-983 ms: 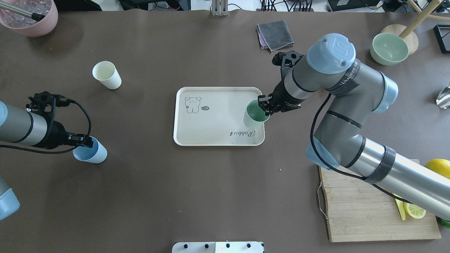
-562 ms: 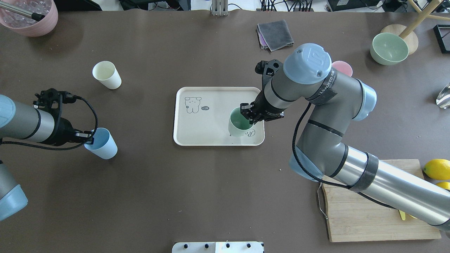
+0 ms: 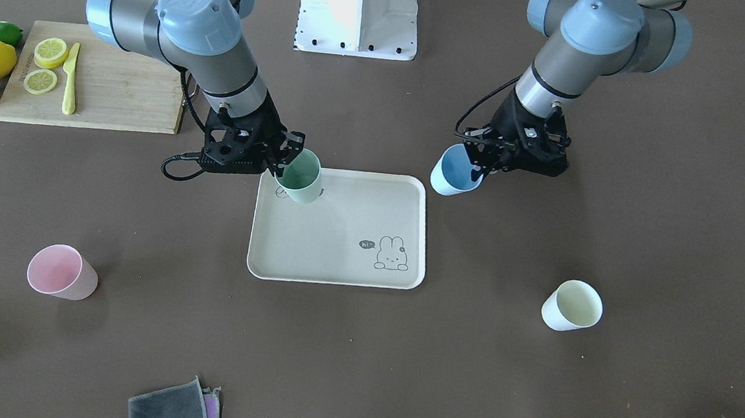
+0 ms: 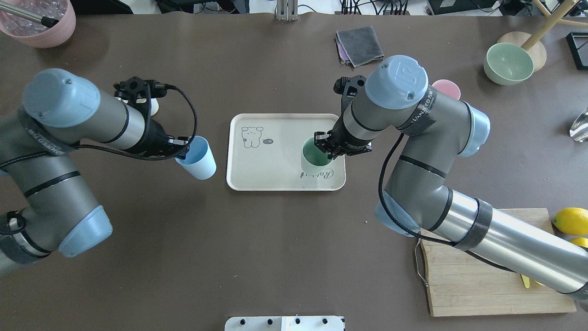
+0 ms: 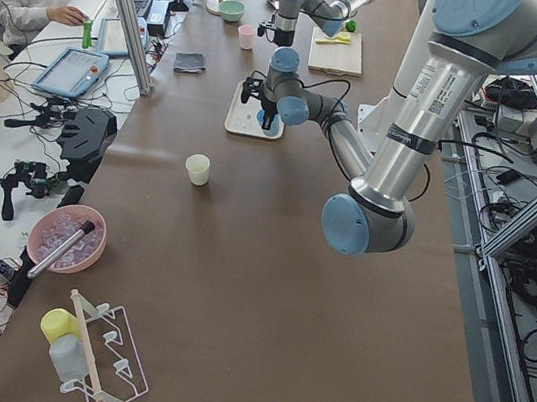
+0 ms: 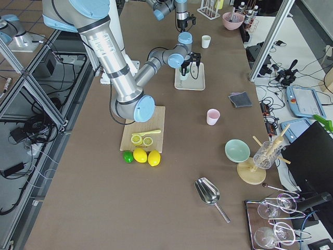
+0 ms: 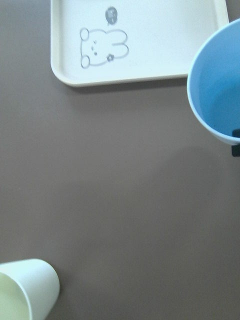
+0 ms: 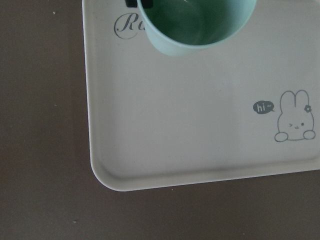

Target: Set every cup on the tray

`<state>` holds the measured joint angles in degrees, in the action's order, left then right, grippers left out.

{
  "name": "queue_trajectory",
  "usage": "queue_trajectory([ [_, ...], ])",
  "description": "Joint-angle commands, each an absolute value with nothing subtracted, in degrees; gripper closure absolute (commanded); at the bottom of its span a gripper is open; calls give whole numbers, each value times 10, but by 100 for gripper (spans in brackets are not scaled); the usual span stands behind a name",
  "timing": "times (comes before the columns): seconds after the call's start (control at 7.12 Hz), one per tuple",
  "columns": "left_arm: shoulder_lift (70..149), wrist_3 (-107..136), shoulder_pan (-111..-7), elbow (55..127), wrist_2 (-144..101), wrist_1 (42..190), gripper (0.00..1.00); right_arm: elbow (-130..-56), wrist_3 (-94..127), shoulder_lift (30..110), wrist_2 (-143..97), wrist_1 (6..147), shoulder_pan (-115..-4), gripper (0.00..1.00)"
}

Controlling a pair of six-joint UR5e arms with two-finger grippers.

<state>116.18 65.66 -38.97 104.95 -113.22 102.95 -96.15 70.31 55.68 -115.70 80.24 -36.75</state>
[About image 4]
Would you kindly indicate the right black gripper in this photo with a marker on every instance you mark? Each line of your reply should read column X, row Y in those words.
column 345, row 141

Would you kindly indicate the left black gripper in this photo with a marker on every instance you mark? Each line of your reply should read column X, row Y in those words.
column 156, row 136

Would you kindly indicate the green cup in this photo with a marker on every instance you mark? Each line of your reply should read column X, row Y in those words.
column 313, row 160

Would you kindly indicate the blue cup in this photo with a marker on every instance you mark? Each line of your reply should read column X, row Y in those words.
column 198, row 160

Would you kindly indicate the cream white cup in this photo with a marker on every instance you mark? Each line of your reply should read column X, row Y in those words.
column 154, row 104

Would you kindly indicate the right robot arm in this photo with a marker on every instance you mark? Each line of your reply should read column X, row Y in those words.
column 439, row 129

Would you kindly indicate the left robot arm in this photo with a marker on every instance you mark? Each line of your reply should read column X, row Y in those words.
column 60, row 114

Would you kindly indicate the cream tray with bear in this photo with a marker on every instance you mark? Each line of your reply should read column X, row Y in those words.
column 265, row 153

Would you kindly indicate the purple cloth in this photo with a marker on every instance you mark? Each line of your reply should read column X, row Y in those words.
column 343, row 57

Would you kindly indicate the grey folded cloth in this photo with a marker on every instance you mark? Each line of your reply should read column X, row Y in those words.
column 361, row 45

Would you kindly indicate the pink cup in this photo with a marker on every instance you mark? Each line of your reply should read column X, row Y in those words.
column 448, row 87

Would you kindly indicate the white control box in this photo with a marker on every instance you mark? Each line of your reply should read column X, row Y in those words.
column 286, row 323

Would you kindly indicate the wooden cutting board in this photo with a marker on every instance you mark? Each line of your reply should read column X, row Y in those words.
column 460, row 285

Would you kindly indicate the mint green bowl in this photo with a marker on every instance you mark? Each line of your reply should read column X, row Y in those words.
column 507, row 64

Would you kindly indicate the round wooden stand base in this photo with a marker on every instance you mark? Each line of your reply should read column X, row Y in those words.
column 537, row 52

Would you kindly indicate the yellow knife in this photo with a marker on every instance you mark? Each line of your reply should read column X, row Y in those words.
column 528, row 281

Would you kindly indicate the shiny metal scoop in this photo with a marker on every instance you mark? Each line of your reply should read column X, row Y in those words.
column 579, row 129

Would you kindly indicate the whole yellow lemon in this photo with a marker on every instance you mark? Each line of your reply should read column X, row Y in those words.
column 572, row 221

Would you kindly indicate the wooden stand pole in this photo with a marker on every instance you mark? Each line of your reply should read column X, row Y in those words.
column 551, row 20

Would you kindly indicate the black framed box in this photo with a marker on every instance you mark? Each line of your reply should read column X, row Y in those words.
column 577, row 42

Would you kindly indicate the lemon half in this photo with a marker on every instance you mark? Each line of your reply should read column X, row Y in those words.
column 580, row 241

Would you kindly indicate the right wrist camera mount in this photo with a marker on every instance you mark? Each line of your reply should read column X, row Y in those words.
column 348, row 88

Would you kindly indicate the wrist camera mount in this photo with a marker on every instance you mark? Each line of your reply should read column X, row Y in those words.
column 137, row 93
column 348, row 88

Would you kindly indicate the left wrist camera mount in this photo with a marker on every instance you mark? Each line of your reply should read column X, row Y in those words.
column 137, row 93

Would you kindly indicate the metal camera pole bracket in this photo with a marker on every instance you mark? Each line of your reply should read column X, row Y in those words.
column 287, row 10

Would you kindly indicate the metal spoon handle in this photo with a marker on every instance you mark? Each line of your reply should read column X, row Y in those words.
column 45, row 21

